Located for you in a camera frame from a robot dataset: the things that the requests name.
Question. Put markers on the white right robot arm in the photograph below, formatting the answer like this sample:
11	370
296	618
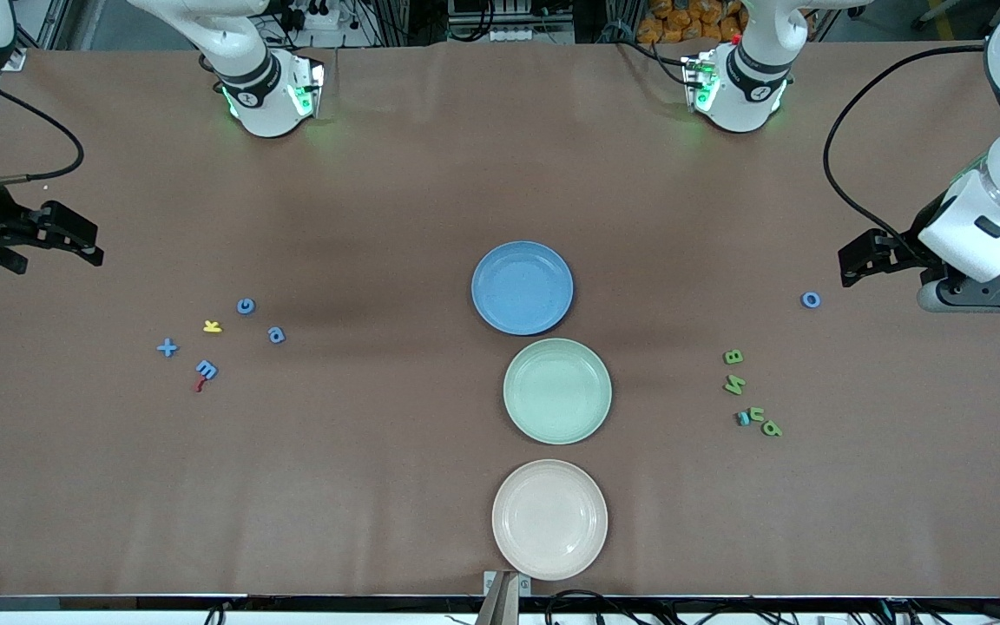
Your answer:
266	95

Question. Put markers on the green round plate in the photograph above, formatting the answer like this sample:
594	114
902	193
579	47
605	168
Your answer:
557	391

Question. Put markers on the blue plus sign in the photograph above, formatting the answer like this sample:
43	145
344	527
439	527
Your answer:
167	348

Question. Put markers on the beige round plate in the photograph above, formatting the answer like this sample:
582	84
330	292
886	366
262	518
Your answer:
549	519

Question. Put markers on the blue letter a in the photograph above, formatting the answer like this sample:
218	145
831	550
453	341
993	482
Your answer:
280	338

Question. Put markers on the metal table edge bracket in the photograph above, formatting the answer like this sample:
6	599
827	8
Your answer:
500	599

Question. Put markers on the green zigzag letter N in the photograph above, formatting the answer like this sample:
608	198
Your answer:
734	384

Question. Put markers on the white power strip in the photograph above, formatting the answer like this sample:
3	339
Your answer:
513	35

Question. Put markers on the blue letter G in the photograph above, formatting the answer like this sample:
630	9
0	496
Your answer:
240	305

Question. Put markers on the blue round plate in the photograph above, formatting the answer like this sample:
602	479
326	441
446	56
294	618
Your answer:
523	288

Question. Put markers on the green letter U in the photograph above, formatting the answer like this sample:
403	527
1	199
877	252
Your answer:
752	414

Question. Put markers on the blue letter E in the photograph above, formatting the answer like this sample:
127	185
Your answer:
207	370

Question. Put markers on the brown paper table cover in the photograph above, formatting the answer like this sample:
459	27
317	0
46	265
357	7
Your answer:
378	486

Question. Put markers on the green letter P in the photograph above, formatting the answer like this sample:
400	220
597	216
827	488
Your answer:
773	430

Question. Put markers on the green letter B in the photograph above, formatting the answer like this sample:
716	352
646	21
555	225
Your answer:
733	357

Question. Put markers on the aluminium frame strut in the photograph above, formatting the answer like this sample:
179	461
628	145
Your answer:
14	59

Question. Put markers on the orange objects pile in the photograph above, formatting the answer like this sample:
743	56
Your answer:
682	22

